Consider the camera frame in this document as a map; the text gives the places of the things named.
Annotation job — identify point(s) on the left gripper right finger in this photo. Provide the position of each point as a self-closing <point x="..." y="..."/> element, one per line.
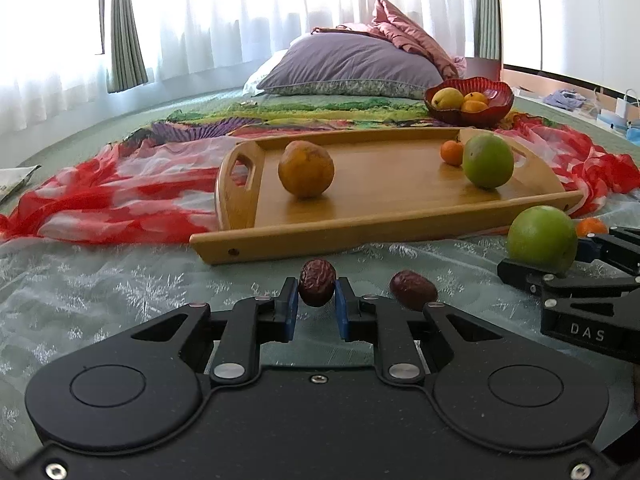
<point x="437" y="345"/>

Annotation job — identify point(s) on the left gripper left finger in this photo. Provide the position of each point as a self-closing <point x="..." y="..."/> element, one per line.
<point x="225" y="345"/>

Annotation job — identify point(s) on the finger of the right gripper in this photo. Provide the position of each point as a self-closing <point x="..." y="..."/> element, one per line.
<point x="619" y="247"/>
<point x="544" y="284"/>

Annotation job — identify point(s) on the small bright mandarin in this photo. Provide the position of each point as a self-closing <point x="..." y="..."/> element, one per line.
<point x="592" y="225"/>

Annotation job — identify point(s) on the green apple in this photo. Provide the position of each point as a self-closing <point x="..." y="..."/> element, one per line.
<point x="543" y="237"/>
<point x="488" y="161"/>

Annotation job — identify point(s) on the dark red date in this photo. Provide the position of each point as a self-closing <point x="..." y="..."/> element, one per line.
<point x="412" y="290"/>

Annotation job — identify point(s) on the wrinkled red date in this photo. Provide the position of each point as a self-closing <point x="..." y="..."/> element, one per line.
<point x="316" y="282"/>

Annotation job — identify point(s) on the small mandarin with stem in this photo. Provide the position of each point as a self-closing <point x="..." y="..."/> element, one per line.
<point x="451" y="153"/>

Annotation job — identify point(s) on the green apple on tray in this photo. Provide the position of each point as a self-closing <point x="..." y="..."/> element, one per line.
<point x="488" y="161"/>

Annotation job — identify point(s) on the wooden serving tray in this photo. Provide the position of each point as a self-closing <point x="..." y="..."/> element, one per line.
<point x="390" y="185"/>

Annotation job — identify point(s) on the lavender cloth at right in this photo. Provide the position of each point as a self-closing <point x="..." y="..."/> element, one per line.
<point x="565" y="99"/>

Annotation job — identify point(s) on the colourful red floral scarf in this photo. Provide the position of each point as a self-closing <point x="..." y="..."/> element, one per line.
<point x="158" y="185"/>

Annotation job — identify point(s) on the dull brown orange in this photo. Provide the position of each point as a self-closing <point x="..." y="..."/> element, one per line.
<point x="305" y="170"/>

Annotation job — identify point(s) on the red glass fruit bowl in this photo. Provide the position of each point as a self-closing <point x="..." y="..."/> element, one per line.
<point x="500" y="97"/>

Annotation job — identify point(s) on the yellow mango in bowl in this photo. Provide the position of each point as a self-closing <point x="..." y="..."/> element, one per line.
<point x="448" y="98"/>

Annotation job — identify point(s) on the green quilted bedspread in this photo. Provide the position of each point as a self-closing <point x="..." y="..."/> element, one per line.
<point x="65" y="141"/>

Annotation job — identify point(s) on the green right curtain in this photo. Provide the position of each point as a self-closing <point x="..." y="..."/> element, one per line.
<point x="487" y="29"/>

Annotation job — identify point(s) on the green curtain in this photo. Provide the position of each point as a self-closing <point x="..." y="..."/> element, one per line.
<point x="119" y="39"/>
<point x="487" y="29"/>

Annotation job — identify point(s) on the purple pillow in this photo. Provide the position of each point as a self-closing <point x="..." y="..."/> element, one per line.
<point x="340" y="64"/>

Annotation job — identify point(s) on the green centre curtain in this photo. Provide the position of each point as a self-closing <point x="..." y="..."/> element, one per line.
<point x="119" y="39"/>

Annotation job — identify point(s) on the pink crumpled blanket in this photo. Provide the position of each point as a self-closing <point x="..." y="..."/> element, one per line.
<point x="390" y="24"/>

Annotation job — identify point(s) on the white sheer curtain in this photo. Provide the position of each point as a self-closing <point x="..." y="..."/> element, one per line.
<point x="51" y="60"/>

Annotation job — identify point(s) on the white charger with cable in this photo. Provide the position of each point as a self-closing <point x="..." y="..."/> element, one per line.
<point x="618" y="112"/>

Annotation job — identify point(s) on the wooden bed frame edge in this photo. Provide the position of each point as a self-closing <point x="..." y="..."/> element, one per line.
<point x="538" y="84"/>

